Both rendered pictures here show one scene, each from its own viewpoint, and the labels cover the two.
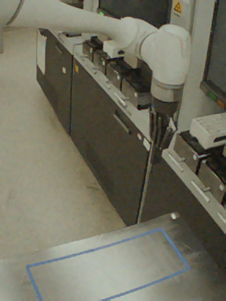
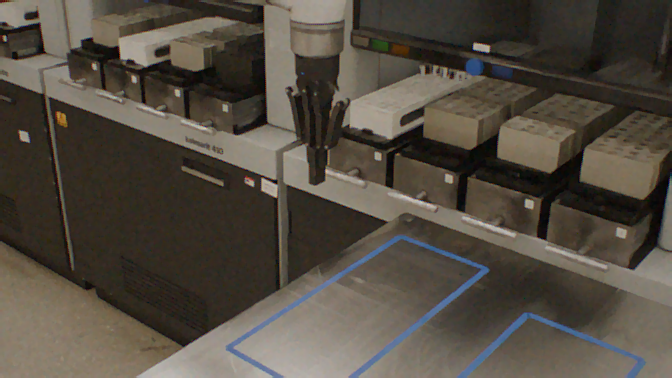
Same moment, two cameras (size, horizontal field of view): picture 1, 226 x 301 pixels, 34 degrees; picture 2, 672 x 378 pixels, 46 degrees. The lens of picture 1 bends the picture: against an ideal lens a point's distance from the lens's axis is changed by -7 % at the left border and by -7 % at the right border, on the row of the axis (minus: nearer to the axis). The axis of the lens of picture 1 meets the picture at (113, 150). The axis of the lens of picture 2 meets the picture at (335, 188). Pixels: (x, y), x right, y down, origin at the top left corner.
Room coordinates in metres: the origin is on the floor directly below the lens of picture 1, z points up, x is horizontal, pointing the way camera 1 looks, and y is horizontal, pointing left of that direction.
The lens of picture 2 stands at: (-0.27, 0.34, 1.37)
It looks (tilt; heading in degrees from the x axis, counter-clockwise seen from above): 26 degrees down; 337
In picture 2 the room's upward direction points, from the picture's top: 1 degrees clockwise
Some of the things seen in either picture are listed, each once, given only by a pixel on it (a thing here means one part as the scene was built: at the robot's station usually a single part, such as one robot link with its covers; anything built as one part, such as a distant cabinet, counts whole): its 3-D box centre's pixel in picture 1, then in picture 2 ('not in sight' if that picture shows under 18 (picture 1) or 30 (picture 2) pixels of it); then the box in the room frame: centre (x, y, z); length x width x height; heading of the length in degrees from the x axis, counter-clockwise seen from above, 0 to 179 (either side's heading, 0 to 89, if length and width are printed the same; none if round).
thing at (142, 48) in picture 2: (135, 48); (179, 42); (1.69, -0.06, 0.83); 0.30 x 0.10 x 0.06; 118
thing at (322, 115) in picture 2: (162, 132); (322, 119); (0.92, -0.14, 0.89); 0.04 x 0.01 x 0.11; 118
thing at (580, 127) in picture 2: not in sight; (553, 133); (0.80, -0.53, 0.85); 0.12 x 0.02 x 0.06; 28
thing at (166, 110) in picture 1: (164, 110); (317, 79); (0.93, -0.13, 0.96); 0.08 x 0.07 x 0.09; 28
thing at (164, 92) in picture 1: (167, 87); (317, 36); (0.93, -0.13, 1.03); 0.09 x 0.09 x 0.06
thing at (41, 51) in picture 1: (39, 51); not in sight; (2.52, 0.60, 0.43); 0.27 x 0.02 x 0.36; 28
